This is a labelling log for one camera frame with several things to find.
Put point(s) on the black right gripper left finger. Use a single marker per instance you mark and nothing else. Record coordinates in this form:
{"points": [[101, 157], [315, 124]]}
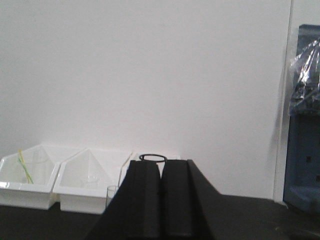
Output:
{"points": [[134, 212]]}

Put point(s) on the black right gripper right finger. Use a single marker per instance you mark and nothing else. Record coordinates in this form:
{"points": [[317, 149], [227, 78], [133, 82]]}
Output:
{"points": [[192, 209]]}

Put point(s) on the clear glass test tube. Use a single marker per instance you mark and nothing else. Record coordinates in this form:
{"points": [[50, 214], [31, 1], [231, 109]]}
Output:
{"points": [[111, 192]]}

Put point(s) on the blue-grey pegboard drying rack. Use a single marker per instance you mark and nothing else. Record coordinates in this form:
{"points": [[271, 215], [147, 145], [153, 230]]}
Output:
{"points": [[302, 173]]}

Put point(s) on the white right storage bin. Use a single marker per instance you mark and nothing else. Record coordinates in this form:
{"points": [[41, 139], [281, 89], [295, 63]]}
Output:
{"points": [[134, 157]]}

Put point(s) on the white storage bin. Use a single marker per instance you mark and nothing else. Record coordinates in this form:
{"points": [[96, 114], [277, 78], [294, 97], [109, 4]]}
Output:
{"points": [[134, 157], [83, 179], [14, 189]]}

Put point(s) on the white middle storage bin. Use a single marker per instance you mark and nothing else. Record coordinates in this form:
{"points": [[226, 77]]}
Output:
{"points": [[83, 179]]}

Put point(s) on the clear glass beaker left bin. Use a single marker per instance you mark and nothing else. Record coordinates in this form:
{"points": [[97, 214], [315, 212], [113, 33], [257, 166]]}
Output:
{"points": [[38, 165]]}

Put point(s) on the white left storage bin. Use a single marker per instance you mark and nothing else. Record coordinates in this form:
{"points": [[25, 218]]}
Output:
{"points": [[14, 189]]}

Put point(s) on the yellow green plastic stick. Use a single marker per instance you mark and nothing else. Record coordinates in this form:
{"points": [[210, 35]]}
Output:
{"points": [[25, 169]]}

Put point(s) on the clear plastic bag of pegs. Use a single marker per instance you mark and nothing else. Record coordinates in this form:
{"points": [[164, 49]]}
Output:
{"points": [[305, 98]]}

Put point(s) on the black wire tripod stand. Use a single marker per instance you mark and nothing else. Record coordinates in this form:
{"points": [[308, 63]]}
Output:
{"points": [[150, 157]]}

